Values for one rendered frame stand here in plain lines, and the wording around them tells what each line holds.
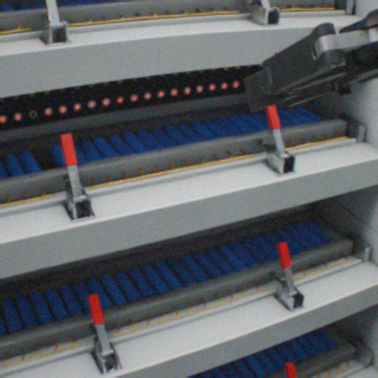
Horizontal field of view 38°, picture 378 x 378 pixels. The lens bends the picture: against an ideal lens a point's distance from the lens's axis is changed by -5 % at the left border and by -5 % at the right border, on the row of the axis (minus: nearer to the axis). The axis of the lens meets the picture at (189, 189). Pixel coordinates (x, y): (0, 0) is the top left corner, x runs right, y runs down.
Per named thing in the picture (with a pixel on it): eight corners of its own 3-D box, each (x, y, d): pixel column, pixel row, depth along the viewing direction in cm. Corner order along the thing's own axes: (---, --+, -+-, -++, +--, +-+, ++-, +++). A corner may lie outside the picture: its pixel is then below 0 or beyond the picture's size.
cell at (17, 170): (1, 156, 69) (11, 179, 64) (13, 150, 70) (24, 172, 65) (6, 168, 70) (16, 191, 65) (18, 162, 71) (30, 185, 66)
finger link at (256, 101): (302, 94, 43) (294, 95, 43) (257, 110, 49) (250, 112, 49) (294, 57, 43) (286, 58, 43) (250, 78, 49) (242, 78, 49)
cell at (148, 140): (148, 140, 78) (168, 159, 73) (135, 143, 77) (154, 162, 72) (148, 128, 77) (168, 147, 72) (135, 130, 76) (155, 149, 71)
